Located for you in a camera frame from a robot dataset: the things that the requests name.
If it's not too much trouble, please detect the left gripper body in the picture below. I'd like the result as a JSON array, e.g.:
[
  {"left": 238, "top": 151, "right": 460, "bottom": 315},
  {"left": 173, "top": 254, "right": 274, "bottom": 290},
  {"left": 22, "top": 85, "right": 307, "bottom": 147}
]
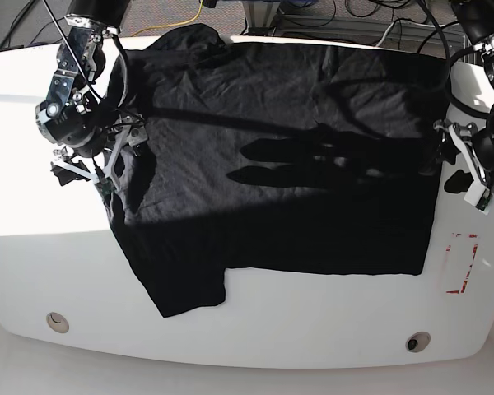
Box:
[{"left": 433, "top": 119, "right": 494, "bottom": 193}]

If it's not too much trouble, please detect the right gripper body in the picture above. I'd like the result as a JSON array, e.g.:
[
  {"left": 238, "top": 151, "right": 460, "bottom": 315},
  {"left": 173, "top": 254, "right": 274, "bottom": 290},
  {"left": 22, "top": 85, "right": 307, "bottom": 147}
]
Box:
[{"left": 51, "top": 118, "right": 148, "bottom": 191}]

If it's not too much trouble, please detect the black t-shirt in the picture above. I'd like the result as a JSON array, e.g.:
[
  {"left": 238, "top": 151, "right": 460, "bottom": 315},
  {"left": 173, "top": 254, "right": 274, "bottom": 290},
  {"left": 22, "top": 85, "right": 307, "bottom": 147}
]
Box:
[{"left": 105, "top": 24, "right": 448, "bottom": 318}]

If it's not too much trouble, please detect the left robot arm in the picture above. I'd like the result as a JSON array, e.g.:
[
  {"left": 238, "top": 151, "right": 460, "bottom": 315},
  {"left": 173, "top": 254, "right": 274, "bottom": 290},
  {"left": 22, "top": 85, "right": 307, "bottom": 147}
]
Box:
[{"left": 435, "top": 1, "right": 494, "bottom": 197}]

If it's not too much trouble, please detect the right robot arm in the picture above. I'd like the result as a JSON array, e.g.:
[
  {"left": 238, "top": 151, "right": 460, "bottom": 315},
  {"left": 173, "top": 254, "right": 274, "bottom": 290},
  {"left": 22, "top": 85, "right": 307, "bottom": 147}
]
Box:
[{"left": 35, "top": 1, "right": 147, "bottom": 196}]

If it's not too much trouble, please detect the red tape rectangle marking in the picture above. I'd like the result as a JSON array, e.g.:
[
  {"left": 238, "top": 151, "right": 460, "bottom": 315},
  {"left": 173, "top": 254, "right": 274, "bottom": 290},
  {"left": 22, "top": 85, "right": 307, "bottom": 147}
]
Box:
[{"left": 441, "top": 233, "right": 478, "bottom": 295}]

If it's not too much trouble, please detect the left table grommet hole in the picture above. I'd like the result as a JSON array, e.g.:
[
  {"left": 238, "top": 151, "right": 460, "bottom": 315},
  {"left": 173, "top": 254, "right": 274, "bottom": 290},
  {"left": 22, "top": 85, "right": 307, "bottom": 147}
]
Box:
[{"left": 46, "top": 312, "right": 70, "bottom": 334}]

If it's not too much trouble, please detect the table grommet hole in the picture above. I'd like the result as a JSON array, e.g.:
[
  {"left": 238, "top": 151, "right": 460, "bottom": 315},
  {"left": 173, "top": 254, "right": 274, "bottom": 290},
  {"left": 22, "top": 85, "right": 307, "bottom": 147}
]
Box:
[
  {"left": 46, "top": 312, "right": 70, "bottom": 334},
  {"left": 405, "top": 332, "right": 431, "bottom": 353}
]

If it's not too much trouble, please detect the right table grommet hole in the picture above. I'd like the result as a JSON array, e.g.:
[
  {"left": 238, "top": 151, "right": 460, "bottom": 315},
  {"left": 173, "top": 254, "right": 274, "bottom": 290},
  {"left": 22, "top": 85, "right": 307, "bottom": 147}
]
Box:
[{"left": 405, "top": 332, "right": 431, "bottom": 353}]

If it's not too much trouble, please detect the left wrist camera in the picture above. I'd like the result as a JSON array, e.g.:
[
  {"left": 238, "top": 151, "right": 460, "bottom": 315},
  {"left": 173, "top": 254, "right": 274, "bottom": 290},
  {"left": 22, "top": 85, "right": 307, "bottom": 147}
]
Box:
[{"left": 464, "top": 181, "right": 492, "bottom": 215}]

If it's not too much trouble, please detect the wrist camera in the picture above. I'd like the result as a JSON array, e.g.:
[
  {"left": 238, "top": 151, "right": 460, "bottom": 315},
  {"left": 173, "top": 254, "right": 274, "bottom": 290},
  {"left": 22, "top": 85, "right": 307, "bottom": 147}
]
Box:
[
  {"left": 464, "top": 181, "right": 492, "bottom": 215},
  {"left": 95, "top": 179, "right": 116, "bottom": 198}
]

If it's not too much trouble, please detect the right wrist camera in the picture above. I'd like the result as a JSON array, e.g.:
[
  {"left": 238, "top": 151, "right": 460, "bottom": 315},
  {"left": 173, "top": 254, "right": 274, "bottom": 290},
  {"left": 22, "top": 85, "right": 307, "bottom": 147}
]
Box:
[{"left": 95, "top": 179, "right": 116, "bottom": 198}]

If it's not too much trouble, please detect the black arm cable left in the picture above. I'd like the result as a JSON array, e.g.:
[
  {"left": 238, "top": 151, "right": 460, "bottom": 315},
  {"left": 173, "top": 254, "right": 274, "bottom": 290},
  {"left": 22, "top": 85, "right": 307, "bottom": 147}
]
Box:
[{"left": 415, "top": 0, "right": 494, "bottom": 116}]

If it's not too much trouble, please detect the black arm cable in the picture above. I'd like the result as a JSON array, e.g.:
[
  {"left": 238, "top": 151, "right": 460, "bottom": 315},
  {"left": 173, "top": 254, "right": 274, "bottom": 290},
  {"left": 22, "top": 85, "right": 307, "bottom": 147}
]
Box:
[
  {"left": 415, "top": 0, "right": 494, "bottom": 116},
  {"left": 40, "top": 0, "right": 149, "bottom": 132}
]

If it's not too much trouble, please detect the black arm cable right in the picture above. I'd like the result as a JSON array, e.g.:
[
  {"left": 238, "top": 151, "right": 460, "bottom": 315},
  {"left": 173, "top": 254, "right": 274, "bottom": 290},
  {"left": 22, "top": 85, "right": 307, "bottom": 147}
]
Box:
[{"left": 40, "top": 0, "right": 149, "bottom": 132}]

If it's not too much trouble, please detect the white cable on floor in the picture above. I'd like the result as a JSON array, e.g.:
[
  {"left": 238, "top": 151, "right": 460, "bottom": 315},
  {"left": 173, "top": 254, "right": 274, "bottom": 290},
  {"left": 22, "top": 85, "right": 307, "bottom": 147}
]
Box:
[{"left": 374, "top": 18, "right": 421, "bottom": 49}]

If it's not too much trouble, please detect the yellow cable on floor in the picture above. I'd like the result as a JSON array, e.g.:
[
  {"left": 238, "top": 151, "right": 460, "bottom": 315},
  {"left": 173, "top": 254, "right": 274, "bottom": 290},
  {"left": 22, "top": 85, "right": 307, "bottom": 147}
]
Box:
[{"left": 131, "top": 0, "right": 203, "bottom": 37}]

